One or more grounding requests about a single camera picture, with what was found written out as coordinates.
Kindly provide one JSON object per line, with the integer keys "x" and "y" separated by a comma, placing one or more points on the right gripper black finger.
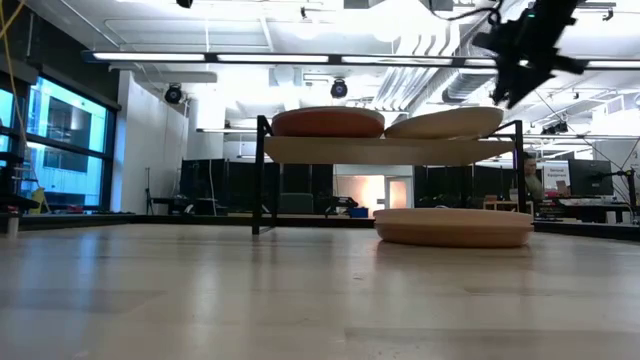
{"x": 506, "y": 85}
{"x": 532, "y": 80}

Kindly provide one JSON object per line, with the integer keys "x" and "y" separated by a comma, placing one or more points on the pale peach plate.
{"x": 445, "y": 125}

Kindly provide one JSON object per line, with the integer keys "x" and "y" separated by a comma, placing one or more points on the tan brown plate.
{"x": 452, "y": 235}

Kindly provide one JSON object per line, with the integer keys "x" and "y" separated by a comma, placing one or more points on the red plate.
{"x": 327, "y": 125}

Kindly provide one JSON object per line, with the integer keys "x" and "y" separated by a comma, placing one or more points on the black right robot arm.
{"x": 555, "y": 7}

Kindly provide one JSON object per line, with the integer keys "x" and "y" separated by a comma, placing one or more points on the wooden shelf with black legs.
{"x": 380, "y": 150}

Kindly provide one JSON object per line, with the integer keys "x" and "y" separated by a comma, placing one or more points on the black spot lamp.
{"x": 173, "y": 94}
{"x": 555, "y": 128}
{"x": 339, "y": 88}

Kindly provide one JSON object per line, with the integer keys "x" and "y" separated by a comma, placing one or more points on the white printed sign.
{"x": 556, "y": 172}

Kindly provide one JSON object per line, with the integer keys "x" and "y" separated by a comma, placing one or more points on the person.
{"x": 534, "y": 185}

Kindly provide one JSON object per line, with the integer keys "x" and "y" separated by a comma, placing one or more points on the black monitor on desk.
{"x": 590, "y": 177}

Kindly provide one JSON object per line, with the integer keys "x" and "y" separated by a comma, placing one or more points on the small wooden table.
{"x": 500, "y": 204}

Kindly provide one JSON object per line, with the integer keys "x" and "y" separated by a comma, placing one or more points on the cluttered background desk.
{"x": 590, "y": 207}

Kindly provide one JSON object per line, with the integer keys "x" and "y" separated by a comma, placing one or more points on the white door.
{"x": 398, "y": 195}

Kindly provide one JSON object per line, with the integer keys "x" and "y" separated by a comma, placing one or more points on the blue box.
{"x": 358, "y": 212}

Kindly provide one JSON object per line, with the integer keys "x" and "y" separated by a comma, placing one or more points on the black machine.
{"x": 342, "y": 202}

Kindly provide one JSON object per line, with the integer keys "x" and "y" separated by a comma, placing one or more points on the green armchair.
{"x": 296, "y": 202}

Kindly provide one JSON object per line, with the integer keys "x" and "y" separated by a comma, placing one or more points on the long ceiling light strip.
{"x": 150, "y": 56}

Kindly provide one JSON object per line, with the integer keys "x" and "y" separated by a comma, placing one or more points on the black tripod stand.
{"x": 148, "y": 200}

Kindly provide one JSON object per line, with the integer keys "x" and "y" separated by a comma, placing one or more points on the large window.
{"x": 65, "y": 125}

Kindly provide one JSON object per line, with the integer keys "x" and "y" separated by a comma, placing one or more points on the white cup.
{"x": 12, "y": 225}

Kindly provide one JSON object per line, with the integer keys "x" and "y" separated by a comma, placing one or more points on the silver ventilation duct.
{"x": 465, "y": 85}

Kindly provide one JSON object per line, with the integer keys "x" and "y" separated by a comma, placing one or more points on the black metal rig frame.
{"x": 150, "y": 220}

